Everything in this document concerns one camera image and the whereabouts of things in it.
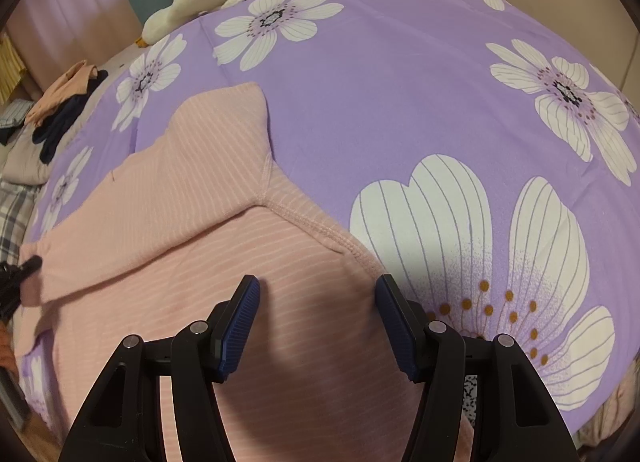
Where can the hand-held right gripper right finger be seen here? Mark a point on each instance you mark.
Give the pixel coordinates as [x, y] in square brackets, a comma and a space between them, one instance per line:
[397, 327]

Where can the grey striped cloth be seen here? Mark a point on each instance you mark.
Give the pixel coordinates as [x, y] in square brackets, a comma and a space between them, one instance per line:
[15, 117]

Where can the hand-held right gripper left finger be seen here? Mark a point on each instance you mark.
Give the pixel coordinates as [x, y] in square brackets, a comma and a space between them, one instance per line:
[239, 327]

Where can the grey plaid pillow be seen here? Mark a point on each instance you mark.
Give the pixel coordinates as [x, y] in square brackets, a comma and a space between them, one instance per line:
[15, 217]

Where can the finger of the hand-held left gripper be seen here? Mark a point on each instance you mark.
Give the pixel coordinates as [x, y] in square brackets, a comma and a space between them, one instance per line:
[12, 282]

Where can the navy folded garment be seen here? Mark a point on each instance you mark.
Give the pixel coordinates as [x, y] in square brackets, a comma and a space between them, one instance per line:
[62, 130]

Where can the beige pillow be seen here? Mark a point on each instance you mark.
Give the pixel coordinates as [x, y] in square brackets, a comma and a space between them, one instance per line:
[25, 160]

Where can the peach folded garment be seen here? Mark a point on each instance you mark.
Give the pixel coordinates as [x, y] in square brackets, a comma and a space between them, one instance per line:
[60, 92]

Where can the yellow striped cloth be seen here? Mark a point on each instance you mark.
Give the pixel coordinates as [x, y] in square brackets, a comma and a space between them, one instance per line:
[9, 67]

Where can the purple floral blanket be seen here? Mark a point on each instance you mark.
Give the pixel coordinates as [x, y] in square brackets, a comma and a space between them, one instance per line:
[375, 117]

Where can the pink curtain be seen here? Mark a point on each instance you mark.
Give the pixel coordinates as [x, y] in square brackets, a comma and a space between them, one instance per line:
[65, 2]

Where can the pink striped top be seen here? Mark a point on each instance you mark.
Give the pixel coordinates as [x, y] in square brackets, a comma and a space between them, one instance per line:
[150, 242]

